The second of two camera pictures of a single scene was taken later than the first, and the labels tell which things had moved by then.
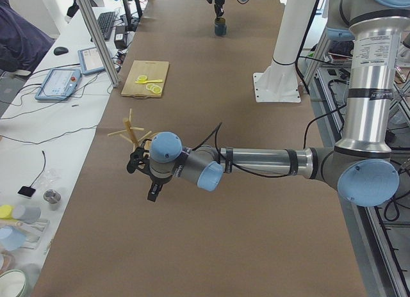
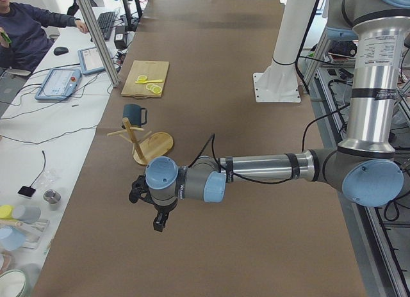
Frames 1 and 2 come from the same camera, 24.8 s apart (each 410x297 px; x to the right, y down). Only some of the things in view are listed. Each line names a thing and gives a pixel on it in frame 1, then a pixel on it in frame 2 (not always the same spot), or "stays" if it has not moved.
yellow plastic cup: x=6 y=212 stays
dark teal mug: x=220 y=27 -> x=136 y=115
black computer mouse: x=60 y=50 stays
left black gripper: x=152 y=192 -> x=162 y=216
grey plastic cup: x=29 y=214 stays
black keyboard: x=105 y=21 stays
